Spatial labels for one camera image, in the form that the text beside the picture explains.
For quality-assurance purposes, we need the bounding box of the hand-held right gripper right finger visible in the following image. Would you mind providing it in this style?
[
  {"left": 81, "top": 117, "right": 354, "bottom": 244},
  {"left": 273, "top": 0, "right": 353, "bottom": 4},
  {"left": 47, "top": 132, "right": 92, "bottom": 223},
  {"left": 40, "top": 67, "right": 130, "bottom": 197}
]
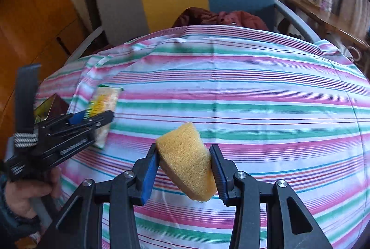
[{"left": 209, "top": 144, "right": 333, "bottom": 249}]

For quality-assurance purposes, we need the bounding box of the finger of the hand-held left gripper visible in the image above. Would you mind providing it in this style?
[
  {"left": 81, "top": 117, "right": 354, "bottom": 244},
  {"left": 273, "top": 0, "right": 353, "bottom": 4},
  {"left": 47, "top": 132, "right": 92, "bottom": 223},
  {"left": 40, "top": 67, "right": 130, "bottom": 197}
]
[
  {"left": 36, "top": 109, "right": 114, "bottom": 140},
  {"left": 13, "top": 130, "right": 98, "bottom": 178}
]

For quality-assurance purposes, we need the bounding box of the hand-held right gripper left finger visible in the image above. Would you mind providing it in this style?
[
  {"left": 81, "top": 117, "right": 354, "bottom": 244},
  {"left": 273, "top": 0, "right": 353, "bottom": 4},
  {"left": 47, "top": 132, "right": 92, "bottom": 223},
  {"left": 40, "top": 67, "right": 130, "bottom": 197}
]
[{"left": 37, "top": 143, "right": 159, "bottom": 249}]

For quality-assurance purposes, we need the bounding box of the gold tin box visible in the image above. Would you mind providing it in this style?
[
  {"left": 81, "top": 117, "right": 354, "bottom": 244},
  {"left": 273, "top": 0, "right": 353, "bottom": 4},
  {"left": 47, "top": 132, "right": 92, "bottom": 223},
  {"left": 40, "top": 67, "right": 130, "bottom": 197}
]
[{"left": 33, "top": 93, "right": 70, "bottom": 124}]

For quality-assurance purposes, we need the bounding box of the clear packet yellow snack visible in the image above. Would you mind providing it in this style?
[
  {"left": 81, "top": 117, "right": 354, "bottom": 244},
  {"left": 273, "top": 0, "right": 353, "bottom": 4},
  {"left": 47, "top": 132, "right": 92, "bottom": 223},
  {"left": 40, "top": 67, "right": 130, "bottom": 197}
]
[{"left": 88, "top": 86, "right": 124, "bottom": 150}]

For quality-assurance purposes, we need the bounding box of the yellow sponge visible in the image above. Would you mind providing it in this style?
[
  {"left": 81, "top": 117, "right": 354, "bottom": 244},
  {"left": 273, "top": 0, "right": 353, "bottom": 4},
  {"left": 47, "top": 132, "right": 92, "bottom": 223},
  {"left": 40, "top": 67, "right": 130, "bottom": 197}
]
[{"left": 155, "top": 122, "right": 218, "bottom": 204}]

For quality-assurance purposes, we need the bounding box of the person's left forearm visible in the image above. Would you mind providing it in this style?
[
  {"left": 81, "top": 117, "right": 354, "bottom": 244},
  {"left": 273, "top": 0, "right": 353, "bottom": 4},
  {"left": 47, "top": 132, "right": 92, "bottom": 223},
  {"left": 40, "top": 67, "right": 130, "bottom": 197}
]
[{"left": 0, "top": 177, "right": 44, "bottom": 244}]

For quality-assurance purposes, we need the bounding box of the person's left hand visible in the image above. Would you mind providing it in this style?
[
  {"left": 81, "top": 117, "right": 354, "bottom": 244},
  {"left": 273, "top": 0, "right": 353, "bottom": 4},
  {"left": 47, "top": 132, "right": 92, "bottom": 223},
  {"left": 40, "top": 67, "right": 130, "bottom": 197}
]
[{"left": 4, "top": 166, "right": 62, "bottom": 220}]

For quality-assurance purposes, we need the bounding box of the wooden wardrobe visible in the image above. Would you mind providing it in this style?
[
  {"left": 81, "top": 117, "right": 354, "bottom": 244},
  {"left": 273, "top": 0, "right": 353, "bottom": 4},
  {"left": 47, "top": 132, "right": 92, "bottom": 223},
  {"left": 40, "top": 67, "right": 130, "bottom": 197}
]
[{"left": 0, "top": 0, "right": 88, "bottom": 129}]

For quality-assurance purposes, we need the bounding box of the striped tablecloth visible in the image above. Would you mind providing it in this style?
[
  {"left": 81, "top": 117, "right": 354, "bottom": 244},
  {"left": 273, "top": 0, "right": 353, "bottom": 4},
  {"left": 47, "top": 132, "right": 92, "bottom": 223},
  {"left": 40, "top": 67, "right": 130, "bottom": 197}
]
[{"left": 35, "top": 25, "right": 370, "bottom": 249}]

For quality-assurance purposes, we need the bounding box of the dark red jacket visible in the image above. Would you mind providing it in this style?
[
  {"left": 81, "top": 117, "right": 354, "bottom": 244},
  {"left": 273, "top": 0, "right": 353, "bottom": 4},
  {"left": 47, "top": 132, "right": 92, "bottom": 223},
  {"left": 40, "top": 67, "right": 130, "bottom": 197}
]
[{"left": 173, "top": 6, "right": 270, "bottom": 33}]

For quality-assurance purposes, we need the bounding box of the wooden sideboard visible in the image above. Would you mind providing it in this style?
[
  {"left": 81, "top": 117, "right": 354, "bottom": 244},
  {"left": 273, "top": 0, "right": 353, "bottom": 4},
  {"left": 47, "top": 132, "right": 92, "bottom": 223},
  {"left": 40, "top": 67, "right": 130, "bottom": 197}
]
[{"left": 283, "top": 0, "right": 370, "bottom": 50}]

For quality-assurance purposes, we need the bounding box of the striped beige curtain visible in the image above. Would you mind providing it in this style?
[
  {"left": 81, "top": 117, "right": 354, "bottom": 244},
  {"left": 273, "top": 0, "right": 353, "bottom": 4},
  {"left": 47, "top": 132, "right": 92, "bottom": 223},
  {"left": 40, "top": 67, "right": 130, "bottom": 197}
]
[{"left": 338, "top": 0, "right": 370, "bottom": 45}]

